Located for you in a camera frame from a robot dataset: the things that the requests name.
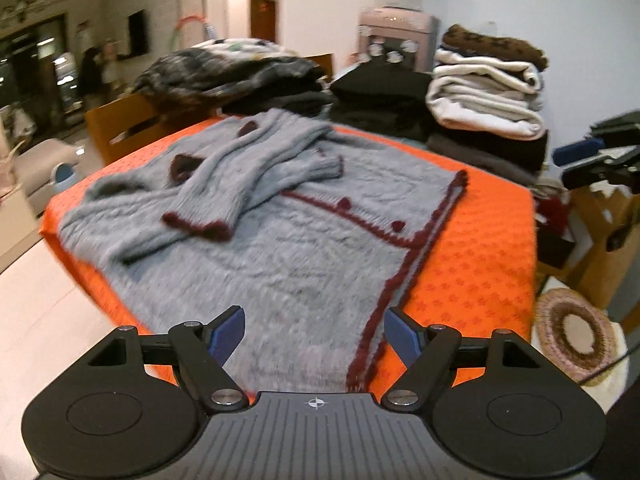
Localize colourful hula hoop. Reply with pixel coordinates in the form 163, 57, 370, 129
167, 14, 224, 54

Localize brown flower-patterned sweater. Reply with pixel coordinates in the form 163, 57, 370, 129
442, 23, 550, 70

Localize wall television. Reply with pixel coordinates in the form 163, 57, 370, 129
127, 8, 150, 57

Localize black folded garment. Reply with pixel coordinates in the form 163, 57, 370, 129
429, 127, 549, 161

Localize orange patterned mat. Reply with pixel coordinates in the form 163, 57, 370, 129
38, 116, 539, 402

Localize white folded sweatshirt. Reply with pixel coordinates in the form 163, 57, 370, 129
425, 94, 547, 141

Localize black cable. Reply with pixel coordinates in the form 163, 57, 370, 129
579, 354, 632, 387

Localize round woven mat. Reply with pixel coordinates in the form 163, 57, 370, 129
533, 287, 619, 384

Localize grey knit cardigan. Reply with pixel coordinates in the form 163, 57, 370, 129
56, 107, 472, 394

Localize red cloth bag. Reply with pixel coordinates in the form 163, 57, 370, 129
537, 194, 572, 234

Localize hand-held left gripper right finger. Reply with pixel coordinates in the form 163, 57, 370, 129
380, 307, 547, 414

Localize dark grey folded garment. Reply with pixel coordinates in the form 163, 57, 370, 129
424, 147, 549, 187

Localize white spotted fleece blanket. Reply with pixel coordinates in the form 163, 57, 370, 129
189, 37, 302, 64

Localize cardboard box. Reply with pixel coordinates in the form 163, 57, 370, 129
569, 181, 640, 309

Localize dark folded clothes pile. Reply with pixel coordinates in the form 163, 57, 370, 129
219, 89, 334, 119

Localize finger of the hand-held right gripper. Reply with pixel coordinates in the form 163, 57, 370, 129
552, 113, 640, 167
562, 147, 640, 190

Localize dark brown box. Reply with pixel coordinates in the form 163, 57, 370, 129
537, 229, 577, 269

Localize white blue plastic potty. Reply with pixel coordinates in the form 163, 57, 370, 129
52, 162, 82, 194

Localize black folded clothes stack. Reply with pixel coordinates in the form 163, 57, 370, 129
327, 62, 437, 142

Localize grey plaid garment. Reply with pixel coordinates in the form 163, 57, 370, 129
130, 47, 327, 107

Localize beige sofa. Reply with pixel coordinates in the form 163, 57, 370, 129
14, 136, 82, 202

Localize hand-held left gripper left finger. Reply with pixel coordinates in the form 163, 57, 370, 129
86, 304, 250, 414

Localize coat rack with clothes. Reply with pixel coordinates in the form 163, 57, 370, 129
77, 22, 122, 99

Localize brown wooden door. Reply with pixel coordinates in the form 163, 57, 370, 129
248, 0, 279, 44

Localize stack of folded white clothes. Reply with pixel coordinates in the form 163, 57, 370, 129
430, 49, 545, 112

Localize chandelier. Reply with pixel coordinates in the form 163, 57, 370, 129
0, 0, 52, 27

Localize water dispenser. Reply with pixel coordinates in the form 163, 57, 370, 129
355, 7, 442, 77

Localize dark glass-door cabinet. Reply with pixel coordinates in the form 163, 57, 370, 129
0, 14, 69, 127

